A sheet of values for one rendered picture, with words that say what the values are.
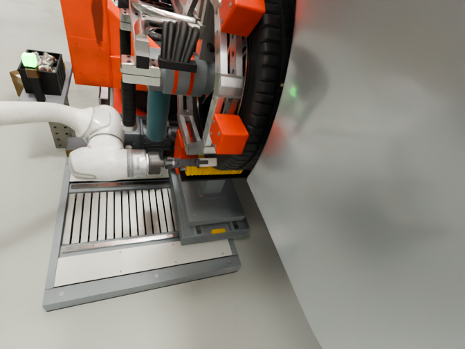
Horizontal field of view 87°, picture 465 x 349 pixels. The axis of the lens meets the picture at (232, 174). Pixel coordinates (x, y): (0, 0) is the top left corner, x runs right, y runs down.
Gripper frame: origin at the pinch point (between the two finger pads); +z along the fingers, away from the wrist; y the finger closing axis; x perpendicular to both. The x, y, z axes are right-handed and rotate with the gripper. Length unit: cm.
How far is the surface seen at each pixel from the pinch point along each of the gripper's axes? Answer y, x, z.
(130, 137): -49, 13, -24
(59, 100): -57, 30, -54
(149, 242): -42, -39, -17
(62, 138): -94, 15, -61
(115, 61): -44, 47, -29
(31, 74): -44, 37, -61
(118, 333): -22, -68, -32
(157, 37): -114, 94, -1
